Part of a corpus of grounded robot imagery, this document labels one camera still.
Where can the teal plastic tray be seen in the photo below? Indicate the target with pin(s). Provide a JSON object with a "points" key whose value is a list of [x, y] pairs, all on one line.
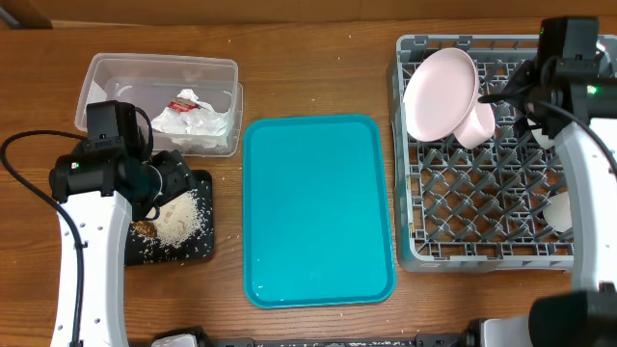
{"points": [[316, 226]]}

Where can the grey-green ceramic bowl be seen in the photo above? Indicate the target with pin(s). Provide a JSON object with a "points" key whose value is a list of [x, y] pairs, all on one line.
{"points": [[542, 140]]}

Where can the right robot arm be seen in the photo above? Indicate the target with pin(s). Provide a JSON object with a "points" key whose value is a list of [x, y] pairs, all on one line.
{"points": [[576, 107]]}

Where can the pile of white rice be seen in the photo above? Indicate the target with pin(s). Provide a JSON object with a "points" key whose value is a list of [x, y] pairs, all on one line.
{"points": [[179, 219]]}

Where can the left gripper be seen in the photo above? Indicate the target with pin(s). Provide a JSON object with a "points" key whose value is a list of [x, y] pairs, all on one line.
{"points": [[176, 171]]}

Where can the white napkin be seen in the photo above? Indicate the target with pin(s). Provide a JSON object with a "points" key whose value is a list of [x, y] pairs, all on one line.
{"points": [[204, 127]]}

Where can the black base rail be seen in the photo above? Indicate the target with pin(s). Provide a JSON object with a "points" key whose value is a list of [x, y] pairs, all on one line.
{"points": [[197, 337]]}

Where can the grey dish rack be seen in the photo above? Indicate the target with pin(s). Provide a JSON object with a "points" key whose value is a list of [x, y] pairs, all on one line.
{"points": [[480, 209]]}

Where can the clear plastic bin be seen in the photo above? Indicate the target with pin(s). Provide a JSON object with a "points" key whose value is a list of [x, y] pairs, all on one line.
{"points": [[152, 81]]}

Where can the large white plate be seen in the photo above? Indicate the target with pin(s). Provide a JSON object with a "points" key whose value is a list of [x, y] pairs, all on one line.
{"points": [[440, 94]]}

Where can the brown food scrap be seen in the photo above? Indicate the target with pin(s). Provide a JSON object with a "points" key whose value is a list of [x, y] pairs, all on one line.
{"points": [[145, 228]]}

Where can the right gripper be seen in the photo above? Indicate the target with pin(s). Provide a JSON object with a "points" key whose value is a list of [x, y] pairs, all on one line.
{"points": [[517, 92]]}

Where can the black tray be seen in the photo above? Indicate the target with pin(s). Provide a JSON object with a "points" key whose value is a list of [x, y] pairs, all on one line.
{"points": [[140, 250]]}

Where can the pink bowl with crumbs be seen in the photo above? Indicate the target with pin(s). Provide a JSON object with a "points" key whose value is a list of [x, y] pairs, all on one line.
{"points": [[477, 128]]}

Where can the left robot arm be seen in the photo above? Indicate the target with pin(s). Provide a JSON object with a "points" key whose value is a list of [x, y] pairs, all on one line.
{"points": [[100, 194]]}

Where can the red snack wrapper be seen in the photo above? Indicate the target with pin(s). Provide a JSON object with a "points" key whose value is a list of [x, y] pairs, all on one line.
{"points": [[182, 105]]}

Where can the small white cup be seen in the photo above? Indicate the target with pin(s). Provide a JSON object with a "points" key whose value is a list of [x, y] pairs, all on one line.
{"points": [[558, 213]]}

